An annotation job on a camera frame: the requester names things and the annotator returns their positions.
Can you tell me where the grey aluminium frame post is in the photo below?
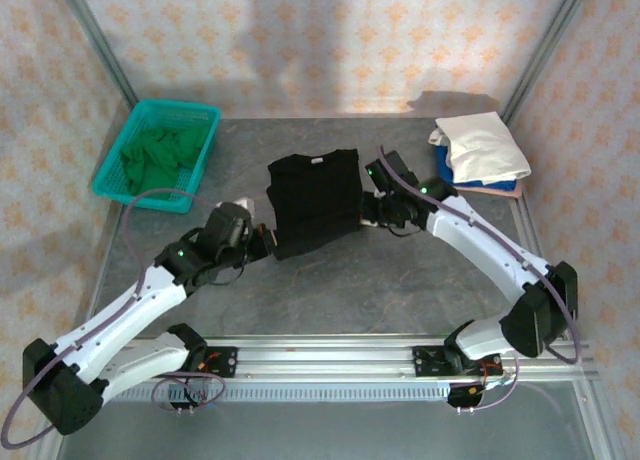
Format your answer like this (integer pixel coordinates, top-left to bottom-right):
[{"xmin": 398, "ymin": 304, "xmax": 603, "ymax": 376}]
[
  {"xmin": 499, "ymin": 0, "xmax": 595, "ymax": 126},
  {"xmin": 52, "ymin": 0, "xmax": 140, "ymax": 110},
  {"xmin": 32, "ymin": 429, "xmax": 69, "ymax": 460},
  {"xmin": 573, "ymin": 379, "xmax": 616, "ymax": 460}
]

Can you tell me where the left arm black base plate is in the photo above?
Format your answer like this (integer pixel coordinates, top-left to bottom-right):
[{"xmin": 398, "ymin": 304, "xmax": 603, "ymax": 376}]
[{"xmin": 189, "ymin": 346, "xmax": 239, "ymax": 380}]

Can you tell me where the blue folded t-shirt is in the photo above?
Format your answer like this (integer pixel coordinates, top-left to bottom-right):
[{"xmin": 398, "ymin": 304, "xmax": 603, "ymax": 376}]
[{"xmin": 434, "ymin": 144, "xmax": 517, "ymax": 192}]

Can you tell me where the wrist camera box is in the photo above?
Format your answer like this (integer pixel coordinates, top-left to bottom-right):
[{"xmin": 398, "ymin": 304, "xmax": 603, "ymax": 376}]
[
  {"xmin": 202, "ymin": 202, "xmax": 252, "ymax": 249},
  {"xmin": 367, "ymin": 150, "xmax": 416, "ymax": 195}
]

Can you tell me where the teal plastic mesh basket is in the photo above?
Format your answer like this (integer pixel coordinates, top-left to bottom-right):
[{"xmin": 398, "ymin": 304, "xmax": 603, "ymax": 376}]
[{"xmin": 91, "ymin": 98, "xmax": 222, "ymax": 214}]

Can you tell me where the green crumpled t-shirt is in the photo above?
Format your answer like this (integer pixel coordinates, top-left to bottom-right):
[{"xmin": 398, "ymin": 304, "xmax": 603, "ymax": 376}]
[{"xmin": 118, "ymin": 127, "xmax": 211, "ymax": 201}]

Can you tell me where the black t-shirt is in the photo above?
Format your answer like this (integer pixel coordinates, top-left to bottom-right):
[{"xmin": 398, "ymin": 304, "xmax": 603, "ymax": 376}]
[{"xmin": 266, "ymin": 148, "xmax": 365, "ymax": 261}]

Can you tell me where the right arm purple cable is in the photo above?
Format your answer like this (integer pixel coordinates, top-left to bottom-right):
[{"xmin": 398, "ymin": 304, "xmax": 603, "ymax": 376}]
[{"xmin": 378, "ymin": 145, "xmax": 584, "ymax": 412}]

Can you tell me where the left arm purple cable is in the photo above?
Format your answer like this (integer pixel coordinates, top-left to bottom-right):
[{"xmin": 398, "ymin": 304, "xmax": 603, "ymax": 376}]
[{"xmin": 0, "ymin": 188, "xmax": 226, "ymax": 450}]

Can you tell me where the grey metal sheet panel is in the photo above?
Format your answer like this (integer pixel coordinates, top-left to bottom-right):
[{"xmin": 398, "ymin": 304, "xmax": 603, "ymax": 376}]
[{"xmin": 57, "ymin": 399, "xmax": 601, "ymax": 460}]

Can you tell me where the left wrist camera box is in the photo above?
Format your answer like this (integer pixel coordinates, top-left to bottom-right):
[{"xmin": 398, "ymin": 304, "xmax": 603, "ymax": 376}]
[{"xmin": 202, "ymin": 202, "xmax": 252, "ymax": 249}]

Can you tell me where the grey slotted cable duct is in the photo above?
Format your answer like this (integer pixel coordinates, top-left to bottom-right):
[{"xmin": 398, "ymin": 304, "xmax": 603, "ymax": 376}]
[{"xmin": 107, "ymin": 383, "xmax": 454, "ymax": 404}]

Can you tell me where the pink folded t-shirt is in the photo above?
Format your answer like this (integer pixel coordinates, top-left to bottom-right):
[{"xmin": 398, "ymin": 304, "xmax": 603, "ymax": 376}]
[{"xmin": 464, "ymin": 181, "xmax": 525, "ymax": 200}]

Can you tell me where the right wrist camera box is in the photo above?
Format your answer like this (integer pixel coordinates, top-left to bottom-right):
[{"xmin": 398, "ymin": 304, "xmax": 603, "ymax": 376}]
[{"xmin": 367, "ymin": 150, "xmax": 416, "ymax": 195}]

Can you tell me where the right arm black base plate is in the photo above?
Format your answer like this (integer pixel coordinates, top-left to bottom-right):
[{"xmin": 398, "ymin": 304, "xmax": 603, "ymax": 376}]
[{"xmin": 411, "ymin": 344, "xmax": 502, "ymax": 380}]

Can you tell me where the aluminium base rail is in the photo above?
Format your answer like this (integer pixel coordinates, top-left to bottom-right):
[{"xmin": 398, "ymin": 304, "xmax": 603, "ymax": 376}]
[{"xmin": 102, "ymin": 333, "xmax": 599, "ymax": 381}]

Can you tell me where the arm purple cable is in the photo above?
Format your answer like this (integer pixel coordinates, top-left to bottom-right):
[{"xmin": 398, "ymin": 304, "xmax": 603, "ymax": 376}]
[
  {"xmin": 378, "ymin": 145, "xmax": 584, "ymax": 412},
  {"xmin": 0, "ymin": 188, "xmax": 226, "ymax": 450}
]

